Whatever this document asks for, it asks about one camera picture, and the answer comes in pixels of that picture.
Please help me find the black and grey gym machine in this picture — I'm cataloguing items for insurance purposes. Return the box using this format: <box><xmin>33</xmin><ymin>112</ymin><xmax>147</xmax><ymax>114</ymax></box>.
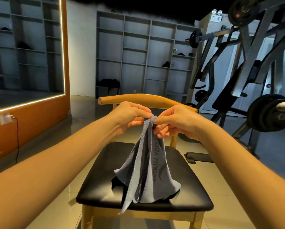
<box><xmin>178</xmin><ymin>0</ymin><xmax>285</xmax><ymax>165</ymax></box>

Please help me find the person's left forearm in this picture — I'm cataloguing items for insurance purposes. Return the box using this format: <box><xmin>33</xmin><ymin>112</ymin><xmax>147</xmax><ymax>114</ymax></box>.
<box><xmin>0</xmin><ymin>116</ymin><xmax>118</xmax><ymax>229</ymax></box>

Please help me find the mounted black weight plate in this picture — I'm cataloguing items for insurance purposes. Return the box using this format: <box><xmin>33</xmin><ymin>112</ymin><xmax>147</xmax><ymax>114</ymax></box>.
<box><xmin>246</xmin><ymin>94</ymin><xmax>285</xmax><ymax>133</ymax></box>

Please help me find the black cable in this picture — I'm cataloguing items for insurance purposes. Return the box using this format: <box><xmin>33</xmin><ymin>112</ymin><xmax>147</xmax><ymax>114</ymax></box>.
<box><xmin>11</xmin><ymin>117</ymin><xmax>20</xmax><ymax>163</ymax></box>

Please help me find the person's right hand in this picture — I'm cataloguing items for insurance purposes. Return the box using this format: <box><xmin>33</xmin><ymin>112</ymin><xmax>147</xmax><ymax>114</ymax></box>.
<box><xmin>153</xmin><ymin>104</ymin><xmax>203</xmax><ymax>140</ymax></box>

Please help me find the white wall socket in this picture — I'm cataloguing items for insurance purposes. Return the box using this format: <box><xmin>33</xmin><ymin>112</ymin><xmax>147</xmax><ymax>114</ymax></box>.
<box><xmin>0</xmin><ymin>112</ymin><xmax>15</xmax><ymax>126</ymax></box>

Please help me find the white twin-lamp wall light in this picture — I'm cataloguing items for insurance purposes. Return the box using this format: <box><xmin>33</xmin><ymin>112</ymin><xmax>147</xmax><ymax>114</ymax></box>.
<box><xmin>210</xmin><ymin>9</ymin><xmax>225</xmax><ymax>23</ymax></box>

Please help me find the wall mirror with light strip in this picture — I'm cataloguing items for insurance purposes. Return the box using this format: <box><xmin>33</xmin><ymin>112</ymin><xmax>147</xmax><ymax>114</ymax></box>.
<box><xmin>0</xmin><ymin>0</ymin><xmax>67</xmax><ymax>116</ymax></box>

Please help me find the single blue-grey towel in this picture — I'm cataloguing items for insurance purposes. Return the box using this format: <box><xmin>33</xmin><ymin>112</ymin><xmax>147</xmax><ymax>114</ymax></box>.
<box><xmin>114</xmin><ymin>115</ymin><xmax>182</xmax><ymax>216</ymax></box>

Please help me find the person's left hand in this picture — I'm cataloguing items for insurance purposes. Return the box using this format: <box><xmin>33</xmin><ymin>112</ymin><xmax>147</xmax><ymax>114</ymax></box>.
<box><xmin>106</xmin><ymin>101</ymin><xmax>154</xmax><ymax>137</ymax></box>

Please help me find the wooden chair with black seat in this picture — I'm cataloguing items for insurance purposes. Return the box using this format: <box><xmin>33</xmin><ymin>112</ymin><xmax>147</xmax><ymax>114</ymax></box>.
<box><xmin>76</xmin><ymin>93</ymin><xmax>215</xmax><ymax>229</ymax></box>

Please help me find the grey shelf unit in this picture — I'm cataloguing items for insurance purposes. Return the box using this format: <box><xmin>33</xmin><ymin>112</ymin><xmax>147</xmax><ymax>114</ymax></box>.
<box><xmin>96</xmin><ymin>11</ymin><xmax>201</xmax><ymax>99</ymax></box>

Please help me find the person's right forearm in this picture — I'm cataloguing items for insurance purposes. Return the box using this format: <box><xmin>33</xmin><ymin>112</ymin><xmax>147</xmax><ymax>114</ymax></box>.
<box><xmin>195</xmin><ymin>122</ymin><xmax>285</xmax><ymax>229</ymax></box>

